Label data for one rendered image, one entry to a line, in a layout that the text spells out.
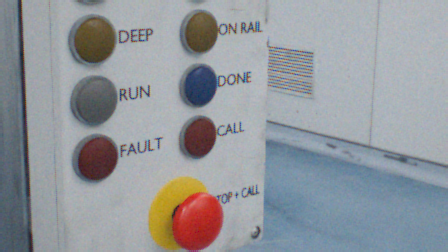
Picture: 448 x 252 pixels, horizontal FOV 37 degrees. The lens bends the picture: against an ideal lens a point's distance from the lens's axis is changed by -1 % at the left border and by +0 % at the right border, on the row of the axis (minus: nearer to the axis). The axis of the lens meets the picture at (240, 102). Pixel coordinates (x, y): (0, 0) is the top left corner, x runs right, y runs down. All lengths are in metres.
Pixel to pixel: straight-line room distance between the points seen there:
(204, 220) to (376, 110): 3.31
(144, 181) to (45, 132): 0.07
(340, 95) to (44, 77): 3.49
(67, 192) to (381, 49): 3.32
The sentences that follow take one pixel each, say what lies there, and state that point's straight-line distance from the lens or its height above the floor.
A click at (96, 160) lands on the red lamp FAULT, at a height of 0.99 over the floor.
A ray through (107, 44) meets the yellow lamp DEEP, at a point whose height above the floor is 1.06.
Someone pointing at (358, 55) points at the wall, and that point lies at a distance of 3.76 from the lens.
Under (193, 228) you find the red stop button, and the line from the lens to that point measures 0.44.
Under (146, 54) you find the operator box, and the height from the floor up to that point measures 1.05.
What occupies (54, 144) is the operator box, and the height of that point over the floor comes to 1.00.
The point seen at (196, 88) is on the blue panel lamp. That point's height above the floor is 1.02.
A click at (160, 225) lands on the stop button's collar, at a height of 0.93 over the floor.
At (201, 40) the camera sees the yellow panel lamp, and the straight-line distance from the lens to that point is 0.44.
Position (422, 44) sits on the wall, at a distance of 3.54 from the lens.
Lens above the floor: 1.11
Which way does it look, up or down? 12 degrees down
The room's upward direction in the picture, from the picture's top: 1 degrees clockwise
